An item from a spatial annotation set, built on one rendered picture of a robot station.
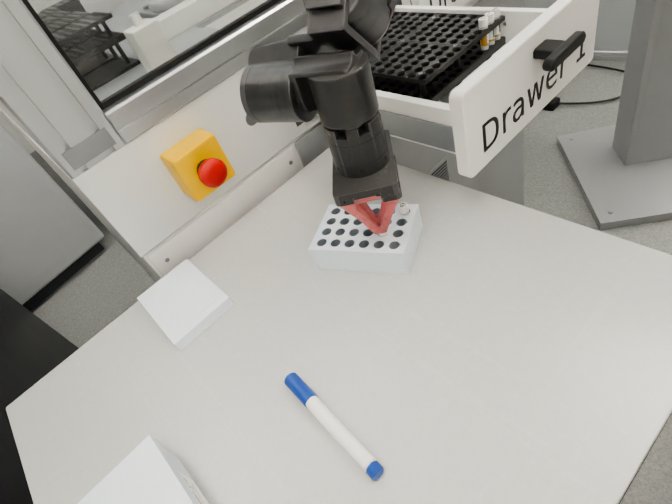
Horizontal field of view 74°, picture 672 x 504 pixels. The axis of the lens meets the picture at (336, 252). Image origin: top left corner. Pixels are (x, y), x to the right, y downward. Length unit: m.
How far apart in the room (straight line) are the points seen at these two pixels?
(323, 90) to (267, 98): 0.06
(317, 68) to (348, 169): 0.10
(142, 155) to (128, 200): 0.06
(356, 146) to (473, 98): 0.15
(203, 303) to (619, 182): 1.46
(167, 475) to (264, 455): 0.09
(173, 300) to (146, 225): 0.12
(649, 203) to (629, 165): 0.19
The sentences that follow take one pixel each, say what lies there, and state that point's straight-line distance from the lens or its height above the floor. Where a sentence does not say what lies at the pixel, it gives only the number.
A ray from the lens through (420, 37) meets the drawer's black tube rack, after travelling 0.72.
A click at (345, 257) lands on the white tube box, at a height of 0.79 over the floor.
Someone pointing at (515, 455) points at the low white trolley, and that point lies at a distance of 0.43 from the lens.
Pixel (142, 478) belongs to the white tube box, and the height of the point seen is 0.81.
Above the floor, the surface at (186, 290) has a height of 0.78.
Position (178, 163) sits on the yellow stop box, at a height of 0.91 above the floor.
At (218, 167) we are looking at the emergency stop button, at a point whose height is 0.88.
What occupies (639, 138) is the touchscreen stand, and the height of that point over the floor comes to 0.15.
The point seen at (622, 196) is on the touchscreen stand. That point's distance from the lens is 1.72.
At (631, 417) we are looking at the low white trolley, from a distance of 0.45.
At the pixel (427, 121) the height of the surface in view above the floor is 0.87.
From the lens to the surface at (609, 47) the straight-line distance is 2.54.
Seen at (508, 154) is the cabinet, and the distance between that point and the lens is 1.39.
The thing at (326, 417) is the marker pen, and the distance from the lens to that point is 0.45.
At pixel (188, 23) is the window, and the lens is 0.69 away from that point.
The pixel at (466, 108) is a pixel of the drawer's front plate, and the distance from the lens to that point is 0.51.
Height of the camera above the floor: 1.17
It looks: 43 degrees down
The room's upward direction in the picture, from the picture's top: 23 degrees counter-clockwise
